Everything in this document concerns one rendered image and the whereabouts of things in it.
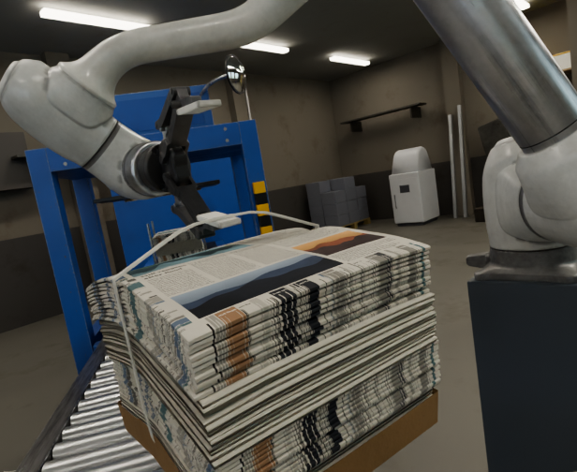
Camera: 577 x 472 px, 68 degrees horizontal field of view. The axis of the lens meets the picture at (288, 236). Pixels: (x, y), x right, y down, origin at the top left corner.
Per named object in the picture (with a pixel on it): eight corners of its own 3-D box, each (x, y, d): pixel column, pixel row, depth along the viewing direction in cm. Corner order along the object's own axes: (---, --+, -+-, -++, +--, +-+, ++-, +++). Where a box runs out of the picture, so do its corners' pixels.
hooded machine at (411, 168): (423, 226, 807) (414, 146, 788) (394, 227, 851) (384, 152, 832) (440, 218, 859) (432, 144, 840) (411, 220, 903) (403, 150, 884)
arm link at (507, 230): (543, 231, 96) (535, 132, 93) (608, 243, 78) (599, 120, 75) (473, 243, 95) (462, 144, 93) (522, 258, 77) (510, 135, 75)
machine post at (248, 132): (310, 439, 210) (256, 118, 190) (293, 444, 209) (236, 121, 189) (306, 430, 219) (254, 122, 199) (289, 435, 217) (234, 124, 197)
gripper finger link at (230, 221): (195, 214, 58) (196, 220, 58) (219, 223, 52) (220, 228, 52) (215, 211, 59) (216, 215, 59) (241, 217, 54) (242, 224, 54)
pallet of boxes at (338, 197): (343, 225, 1018) (336, 178, 1003) (370, 223, 967) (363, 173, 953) (313, 234, 933) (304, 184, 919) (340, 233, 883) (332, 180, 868)
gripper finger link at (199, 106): (198, 113, 57) (197, 108, 57) (222, 105, 51) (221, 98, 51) (176, 115, 55) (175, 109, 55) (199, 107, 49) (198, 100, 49)
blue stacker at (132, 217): (272, 308, 440) (236, 102, 413) (141, 337, 415) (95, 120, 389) (253, 280, 586) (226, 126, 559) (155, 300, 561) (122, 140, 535)
